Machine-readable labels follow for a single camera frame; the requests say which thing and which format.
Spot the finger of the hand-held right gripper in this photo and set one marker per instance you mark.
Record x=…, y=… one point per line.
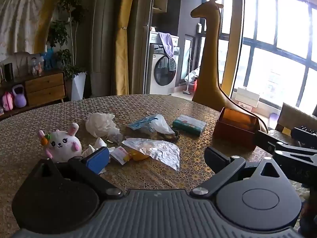
x=264, y=141
x=304, y=133

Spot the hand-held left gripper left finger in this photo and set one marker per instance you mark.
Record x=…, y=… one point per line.
x=97, y=160

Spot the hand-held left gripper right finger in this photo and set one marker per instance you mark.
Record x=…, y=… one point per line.
x=216, y=158

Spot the small white packet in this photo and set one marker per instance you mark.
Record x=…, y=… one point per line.
x=118, y=154

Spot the brown rectangular box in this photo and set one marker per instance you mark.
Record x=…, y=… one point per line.
x=235, y=131

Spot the white mesh cloth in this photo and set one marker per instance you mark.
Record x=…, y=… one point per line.
x=101, y=124

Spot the orange rubber duck toy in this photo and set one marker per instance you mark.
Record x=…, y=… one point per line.
x=137, y=156

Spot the clear plastic bag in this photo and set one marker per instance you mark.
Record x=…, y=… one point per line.
x=162, y=126

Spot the upholstered chair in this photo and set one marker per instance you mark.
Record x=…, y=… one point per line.
x=294, y=115

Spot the purple bin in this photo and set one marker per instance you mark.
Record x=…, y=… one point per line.
x=273, y=118

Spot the white bunny plush toy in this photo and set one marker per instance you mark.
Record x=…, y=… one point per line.
x=62, y=143

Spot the red cardboard box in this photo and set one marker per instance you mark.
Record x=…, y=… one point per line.
x=245, y=106

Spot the teal tissue pack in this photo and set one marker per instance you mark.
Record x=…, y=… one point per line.
x=189, y=125

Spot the white radiator heater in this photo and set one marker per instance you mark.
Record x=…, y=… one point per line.
x=247, y=97

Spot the crinkled silver plastic bag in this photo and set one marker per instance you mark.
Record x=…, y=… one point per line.
x=156, y=148

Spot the tan giraffe statue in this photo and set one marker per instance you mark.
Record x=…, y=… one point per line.
x=210, y=79

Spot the mop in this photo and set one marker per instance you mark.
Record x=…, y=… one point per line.
x=189, y=79

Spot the wooden cabinet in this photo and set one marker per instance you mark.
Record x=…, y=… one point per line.
x=44, y=88

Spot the white washing machine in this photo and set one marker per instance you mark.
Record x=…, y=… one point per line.
x=161, y=76

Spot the purple kettlebell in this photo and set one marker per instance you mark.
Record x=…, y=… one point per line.
x=19, y=99

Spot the pink toy case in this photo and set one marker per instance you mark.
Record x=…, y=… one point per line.
x=7, y=101

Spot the yellow curtain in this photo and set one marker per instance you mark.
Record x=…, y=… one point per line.
x=122, y=54

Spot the blue bottle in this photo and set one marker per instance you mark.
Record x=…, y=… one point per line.
x=49, y=57

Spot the black speaker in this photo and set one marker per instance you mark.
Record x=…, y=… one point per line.
x=9, y=72

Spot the purple cloth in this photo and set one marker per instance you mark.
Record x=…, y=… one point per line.
x=167, y=42

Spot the green potted plant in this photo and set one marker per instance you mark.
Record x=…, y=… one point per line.
x=65, y=34

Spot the white lace cloth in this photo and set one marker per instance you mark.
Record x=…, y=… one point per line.
x=19, y=22

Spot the small picture frame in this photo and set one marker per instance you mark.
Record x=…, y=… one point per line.
x=36, y=64

